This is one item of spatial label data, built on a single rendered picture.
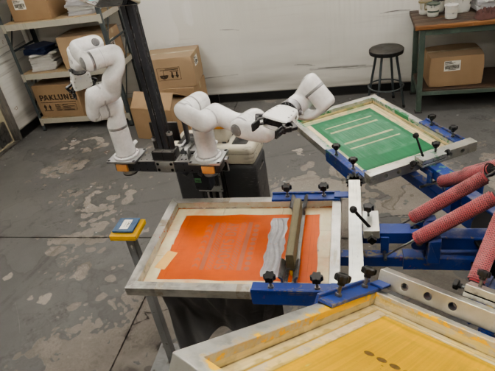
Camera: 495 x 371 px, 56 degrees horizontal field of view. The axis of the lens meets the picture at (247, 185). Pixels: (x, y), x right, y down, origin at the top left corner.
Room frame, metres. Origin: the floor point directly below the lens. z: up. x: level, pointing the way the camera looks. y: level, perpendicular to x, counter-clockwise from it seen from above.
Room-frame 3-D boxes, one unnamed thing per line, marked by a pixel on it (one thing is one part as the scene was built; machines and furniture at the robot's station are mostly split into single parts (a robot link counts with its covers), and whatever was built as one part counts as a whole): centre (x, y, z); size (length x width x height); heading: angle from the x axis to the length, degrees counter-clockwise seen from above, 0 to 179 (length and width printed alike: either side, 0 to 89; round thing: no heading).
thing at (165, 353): (1.76, 0.57, 0.48); 0.22 x 0.22 x 0.96; 75
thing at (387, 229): (1.35, -0.48, 1.02); 0.17 x 0.06 x 0.05; 75
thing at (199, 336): (1.32, 0.17, 0.74); 0.46 x 0.04 x 0.42; 75
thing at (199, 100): (1.96, 0.17, 1.37); 0.13 x 0.10 x 0.16; 139
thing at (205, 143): (1.99, 0.15, 1.21); 0.16 x 0.13 x 0.15; 159
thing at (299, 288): (1.17, -0.10, 0.98); 0.30 x 0.05 x 0.07; 75
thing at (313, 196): (1.71, -0.25, 0.98); 0.30 x 0.05 x 0.07; 75
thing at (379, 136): (2.10, -0.73, 1.05); 1.08 x 0.61 x 0.23; 15
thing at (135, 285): (1.50, 0.06, 0.97); 0.79 x 0.58 x 0.04; 75
